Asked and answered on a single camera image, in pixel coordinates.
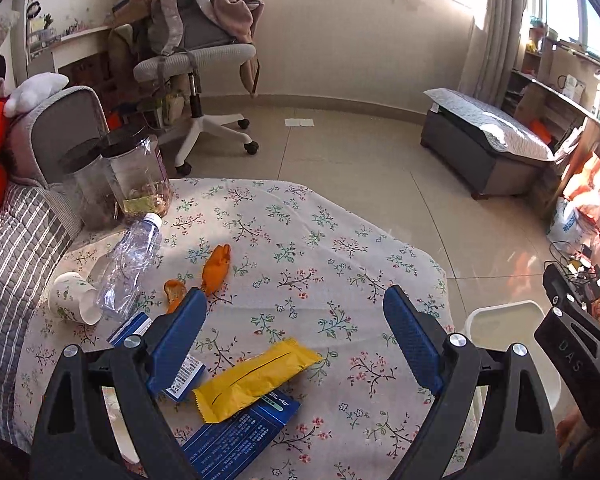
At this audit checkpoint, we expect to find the grey mesh chair backrest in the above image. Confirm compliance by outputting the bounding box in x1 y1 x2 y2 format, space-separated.
7 86 108 191

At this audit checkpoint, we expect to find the yellow red food wrapper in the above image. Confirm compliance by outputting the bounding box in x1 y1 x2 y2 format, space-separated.
192 338 323 424

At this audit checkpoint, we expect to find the small blue white box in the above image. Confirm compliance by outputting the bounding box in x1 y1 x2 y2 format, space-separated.
107 310 204 403

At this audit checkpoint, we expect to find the white desk with shelf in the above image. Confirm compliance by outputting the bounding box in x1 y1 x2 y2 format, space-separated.
10 0 146 83

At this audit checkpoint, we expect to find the large dark blue box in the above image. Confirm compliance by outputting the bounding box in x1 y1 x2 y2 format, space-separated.
180 389 301 480

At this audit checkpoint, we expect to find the white plastic waste bin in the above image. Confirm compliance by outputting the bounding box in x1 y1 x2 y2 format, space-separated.
464 300 563 411

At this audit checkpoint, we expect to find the white blue plastic bag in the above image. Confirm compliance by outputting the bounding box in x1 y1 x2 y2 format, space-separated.
547 197 593 250

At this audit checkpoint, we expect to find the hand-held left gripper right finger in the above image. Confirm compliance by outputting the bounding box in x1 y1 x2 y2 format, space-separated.
382 285 563 480

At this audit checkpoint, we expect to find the wooden desk with shelves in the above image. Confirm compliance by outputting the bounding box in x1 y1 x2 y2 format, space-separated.
500 25 600 221

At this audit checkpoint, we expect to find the tangle of black cables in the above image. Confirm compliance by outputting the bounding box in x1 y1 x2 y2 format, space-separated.
545 240 600 286

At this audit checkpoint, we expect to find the orange white plastic bag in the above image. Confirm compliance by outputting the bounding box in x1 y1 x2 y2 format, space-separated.
562 152 600 222

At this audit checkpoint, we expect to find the grey swivel office chair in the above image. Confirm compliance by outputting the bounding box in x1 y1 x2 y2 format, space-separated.
132 44 260 177

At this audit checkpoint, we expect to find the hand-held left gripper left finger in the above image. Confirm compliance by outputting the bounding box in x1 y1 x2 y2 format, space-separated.
30 287 208 480

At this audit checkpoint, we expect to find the grey backpack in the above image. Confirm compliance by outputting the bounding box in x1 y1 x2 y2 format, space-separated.
147 0 241 57

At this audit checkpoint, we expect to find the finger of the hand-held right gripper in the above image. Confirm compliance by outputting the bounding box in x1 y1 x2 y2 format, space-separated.
542 262 600 353

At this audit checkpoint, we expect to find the floral tablecloth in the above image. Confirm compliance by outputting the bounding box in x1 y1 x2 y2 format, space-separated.
17 177 481 480

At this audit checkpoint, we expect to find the person's right hand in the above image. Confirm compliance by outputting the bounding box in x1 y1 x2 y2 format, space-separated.
556 406 597 455

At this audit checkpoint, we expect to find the clear jar with yellow contents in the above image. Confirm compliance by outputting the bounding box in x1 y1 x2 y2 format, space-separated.
101 135 174 226

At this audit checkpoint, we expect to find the pink cloth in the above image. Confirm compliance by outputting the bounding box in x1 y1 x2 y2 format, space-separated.
220 0 267 46

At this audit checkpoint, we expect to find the clear jar with dark contents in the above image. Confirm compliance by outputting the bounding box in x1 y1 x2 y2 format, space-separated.
60 147 122 231

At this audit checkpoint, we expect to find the white floral paper cup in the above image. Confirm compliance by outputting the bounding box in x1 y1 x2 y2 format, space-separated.
47 271 102 325

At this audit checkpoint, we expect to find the grey curtain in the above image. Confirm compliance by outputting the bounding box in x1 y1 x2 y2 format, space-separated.
460 0 543 111

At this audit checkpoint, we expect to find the grey striped quilt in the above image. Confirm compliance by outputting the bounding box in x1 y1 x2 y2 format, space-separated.
0 180 86 361

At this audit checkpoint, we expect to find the dark grey storage ottoman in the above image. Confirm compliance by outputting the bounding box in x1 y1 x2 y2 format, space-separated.
421 107 548 202

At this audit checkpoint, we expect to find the beige bag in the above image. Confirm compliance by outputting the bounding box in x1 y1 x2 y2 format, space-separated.
162 92 186 126

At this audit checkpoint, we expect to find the white plush toy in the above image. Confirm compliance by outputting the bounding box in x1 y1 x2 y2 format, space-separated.
4 73 70 116

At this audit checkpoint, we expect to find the crushed clear plastic bottle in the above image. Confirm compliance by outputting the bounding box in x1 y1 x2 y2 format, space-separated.
95 212 163 321

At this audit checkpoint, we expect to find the grey quilted cover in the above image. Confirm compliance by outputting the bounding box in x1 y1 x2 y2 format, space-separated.
424 88 556 162

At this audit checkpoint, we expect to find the small orange wrapper piece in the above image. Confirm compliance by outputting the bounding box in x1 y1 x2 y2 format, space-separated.
163 280 187 313

